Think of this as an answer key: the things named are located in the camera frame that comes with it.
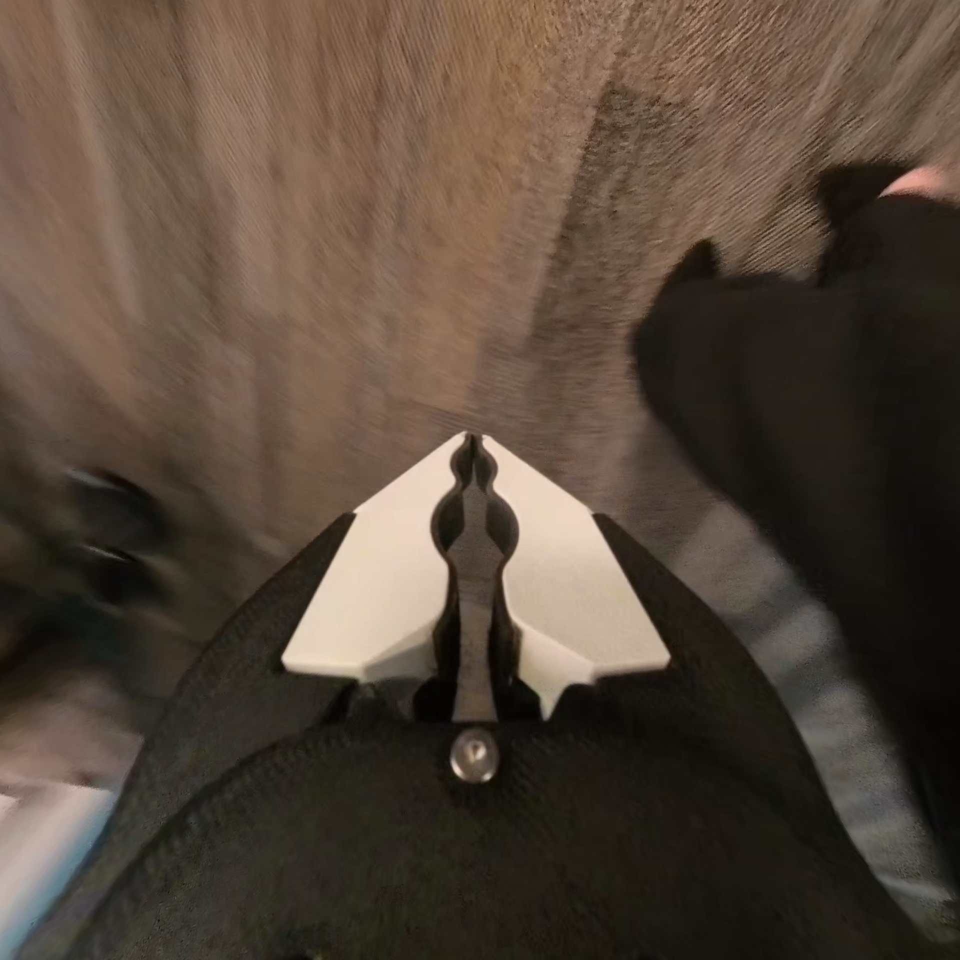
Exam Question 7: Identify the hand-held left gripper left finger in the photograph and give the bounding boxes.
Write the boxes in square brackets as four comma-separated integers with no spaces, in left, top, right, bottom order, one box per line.
[281,431,475,684]

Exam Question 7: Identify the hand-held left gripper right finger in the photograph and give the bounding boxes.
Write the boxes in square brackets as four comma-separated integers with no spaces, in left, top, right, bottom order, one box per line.
[477,433,672,723]

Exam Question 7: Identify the dark blurred object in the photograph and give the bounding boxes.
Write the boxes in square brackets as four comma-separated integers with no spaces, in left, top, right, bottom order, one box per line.
[45,465,177,612]

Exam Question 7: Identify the person's black trousers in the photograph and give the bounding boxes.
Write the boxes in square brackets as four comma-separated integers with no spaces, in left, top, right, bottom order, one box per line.
[633,161,960,849]

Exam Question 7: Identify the white flat object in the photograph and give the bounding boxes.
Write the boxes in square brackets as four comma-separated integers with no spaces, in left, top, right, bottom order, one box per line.
[0,780,144,960]

